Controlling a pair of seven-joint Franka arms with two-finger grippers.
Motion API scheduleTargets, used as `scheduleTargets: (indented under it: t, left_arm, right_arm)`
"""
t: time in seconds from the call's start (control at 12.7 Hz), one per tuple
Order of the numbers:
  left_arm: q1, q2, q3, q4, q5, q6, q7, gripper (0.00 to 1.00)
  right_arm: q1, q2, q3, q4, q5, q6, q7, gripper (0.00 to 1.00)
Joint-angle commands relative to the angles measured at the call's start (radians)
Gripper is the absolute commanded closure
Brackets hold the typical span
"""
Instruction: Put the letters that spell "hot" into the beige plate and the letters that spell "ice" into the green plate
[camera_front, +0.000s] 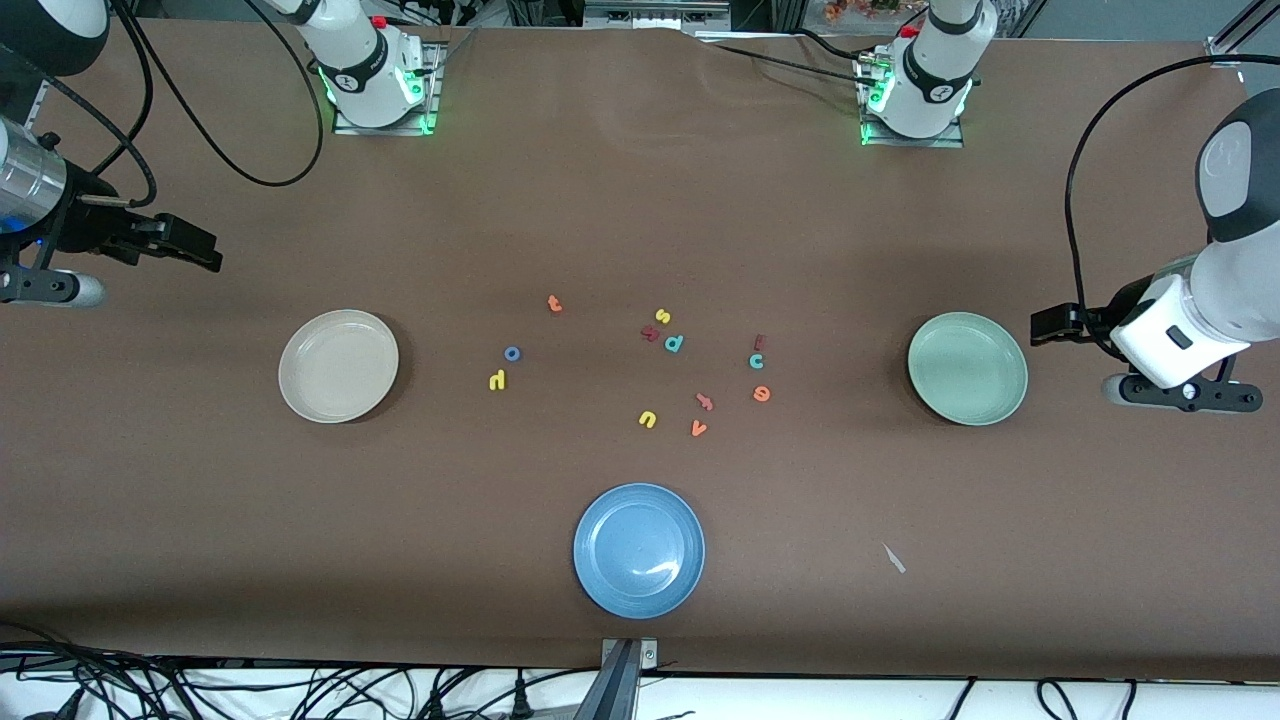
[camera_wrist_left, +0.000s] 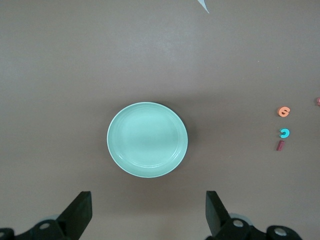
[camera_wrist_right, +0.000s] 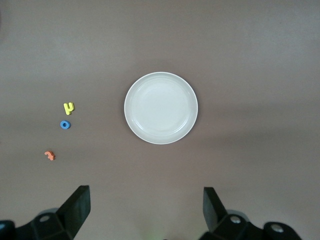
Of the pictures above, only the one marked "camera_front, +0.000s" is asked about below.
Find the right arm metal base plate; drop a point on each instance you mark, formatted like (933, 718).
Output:
(345, 125)

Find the brown table cover sheet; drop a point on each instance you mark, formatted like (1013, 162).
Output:
(600, 200)

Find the small white paper scrap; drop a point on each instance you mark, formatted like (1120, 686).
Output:
(895, 559)

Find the aluminium frame rail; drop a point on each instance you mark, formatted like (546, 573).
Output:
(650, 15)

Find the beige brown plate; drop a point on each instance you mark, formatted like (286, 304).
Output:
(330, 350)

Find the green plate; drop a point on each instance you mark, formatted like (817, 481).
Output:
(990, 390)

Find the blue plate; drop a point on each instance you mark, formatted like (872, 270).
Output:
(620, 540)

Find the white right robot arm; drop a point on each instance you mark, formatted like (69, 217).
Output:
(360, 60)

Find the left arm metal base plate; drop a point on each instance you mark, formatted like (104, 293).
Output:
(950, 140)

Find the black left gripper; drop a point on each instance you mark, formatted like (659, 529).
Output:
(1112, 310)

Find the orange floral decoration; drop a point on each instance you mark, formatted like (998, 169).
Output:
(860, 8)

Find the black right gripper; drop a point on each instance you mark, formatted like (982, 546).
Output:
(88, 228)

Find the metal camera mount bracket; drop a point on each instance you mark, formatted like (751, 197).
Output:
(628, 652)

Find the aluminium side profile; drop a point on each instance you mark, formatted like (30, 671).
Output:
(36, 100)

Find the aluminium corner profile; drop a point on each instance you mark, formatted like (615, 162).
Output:
(1225, 48)

